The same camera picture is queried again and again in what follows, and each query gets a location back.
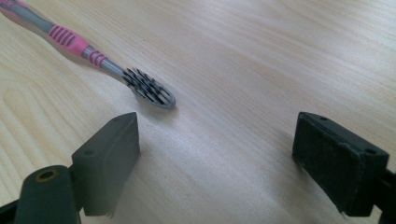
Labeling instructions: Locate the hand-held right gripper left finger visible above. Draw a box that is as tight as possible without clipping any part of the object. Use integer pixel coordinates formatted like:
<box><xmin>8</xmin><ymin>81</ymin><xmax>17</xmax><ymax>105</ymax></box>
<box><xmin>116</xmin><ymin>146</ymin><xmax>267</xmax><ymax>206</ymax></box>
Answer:
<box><xmin>70</xmin><ymin>111</ymin><xmax>141</xmax><ymax>217</ymax></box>

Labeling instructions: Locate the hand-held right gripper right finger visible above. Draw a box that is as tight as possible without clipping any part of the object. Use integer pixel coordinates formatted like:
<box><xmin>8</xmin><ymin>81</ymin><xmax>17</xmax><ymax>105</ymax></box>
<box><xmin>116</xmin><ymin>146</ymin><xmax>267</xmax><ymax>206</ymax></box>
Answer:
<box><xmin>291</xmin><ymin>111</ymin><xmax>390</xmax><ymax>217</ymax></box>

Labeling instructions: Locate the pink and grey toothbrush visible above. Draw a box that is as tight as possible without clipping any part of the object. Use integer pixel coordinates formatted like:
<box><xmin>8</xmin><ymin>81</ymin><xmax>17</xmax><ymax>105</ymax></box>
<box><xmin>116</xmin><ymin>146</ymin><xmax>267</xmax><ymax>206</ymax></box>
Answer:
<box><xmin>0</xmin><ymin>0</ymin><xmax>177</xmax><ymax>110</ymax></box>

